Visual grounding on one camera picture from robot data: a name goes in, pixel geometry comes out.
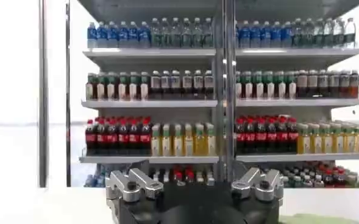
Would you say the metal shelf with bottles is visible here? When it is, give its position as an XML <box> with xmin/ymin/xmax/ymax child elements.
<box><xmin>77</xmin><ymin>0</ymin><xmax>226</xmax><ymax>188</ymax></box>
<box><xmin>224</xmin><ymin>0</ymin><xmax>359</xmax><ymax>189</ymax></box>

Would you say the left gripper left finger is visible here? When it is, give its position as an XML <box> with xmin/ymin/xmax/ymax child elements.
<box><xmin>105</xmin><ymin>167</ymin><xmax>165</xmax><ymax>204</ymax></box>

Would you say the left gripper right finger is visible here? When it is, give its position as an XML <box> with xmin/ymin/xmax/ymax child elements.
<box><xmin>230</xmin><ymin>167</ymin><xmax>285</xmax><ymax>203</ymax></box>

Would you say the thick black frame pole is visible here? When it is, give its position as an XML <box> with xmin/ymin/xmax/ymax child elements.
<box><xmin>38</xmin><ymin>0</ymin><xmax>49</xmax><ymax>188</ymax></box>

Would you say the thin black frame pole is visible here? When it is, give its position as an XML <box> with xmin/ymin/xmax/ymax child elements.
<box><xmin>65</xmin><ymin>0</ymin><xmax>72</xmax><ymax>187</ymax></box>

